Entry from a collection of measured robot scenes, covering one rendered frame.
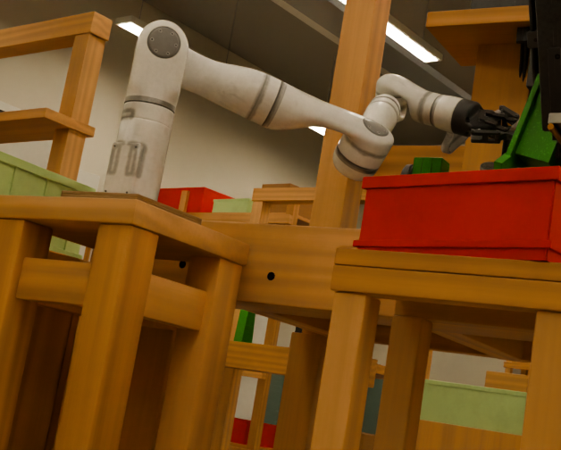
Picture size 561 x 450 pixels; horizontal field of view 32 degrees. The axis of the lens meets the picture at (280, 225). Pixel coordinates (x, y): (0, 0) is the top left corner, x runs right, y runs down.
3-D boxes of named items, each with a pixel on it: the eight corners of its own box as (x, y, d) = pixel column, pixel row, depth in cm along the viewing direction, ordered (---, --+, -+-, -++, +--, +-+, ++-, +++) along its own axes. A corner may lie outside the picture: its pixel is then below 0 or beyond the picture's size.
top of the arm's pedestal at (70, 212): (131, 223, 151) (137, 198, 152) (-8, 216, 169) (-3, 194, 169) (247, 266, 177) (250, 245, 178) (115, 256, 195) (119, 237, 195)
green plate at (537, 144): (537, 186, 182) (578, 82, 183) (496, 173, 186) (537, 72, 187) (552, 202, 191) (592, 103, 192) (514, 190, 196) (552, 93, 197)
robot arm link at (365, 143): (397, 146, 181) (273, 89, 177) (373, 186, 186) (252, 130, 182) (397, 124, 189) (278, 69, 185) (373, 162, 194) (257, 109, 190)
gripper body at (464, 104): (447, 108, 201) (488, 118, 196) (467, 91, 206) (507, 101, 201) (447, 139, 205) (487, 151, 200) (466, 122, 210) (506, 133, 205)
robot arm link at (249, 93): (256, 130, 188) (267, 119, 178) (125, 70, 183) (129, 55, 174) (274, 87, 189) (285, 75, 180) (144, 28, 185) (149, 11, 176)
